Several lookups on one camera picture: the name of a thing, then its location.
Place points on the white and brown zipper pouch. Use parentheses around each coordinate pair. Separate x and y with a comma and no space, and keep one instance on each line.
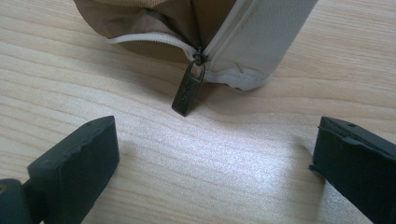
(243,34)

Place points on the dark metal zipper pull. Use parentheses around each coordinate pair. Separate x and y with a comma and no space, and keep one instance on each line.
(188,88)

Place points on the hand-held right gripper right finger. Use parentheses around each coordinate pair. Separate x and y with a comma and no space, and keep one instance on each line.
(358,165)

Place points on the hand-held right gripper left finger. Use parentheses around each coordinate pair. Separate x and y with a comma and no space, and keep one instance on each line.
(74,165)

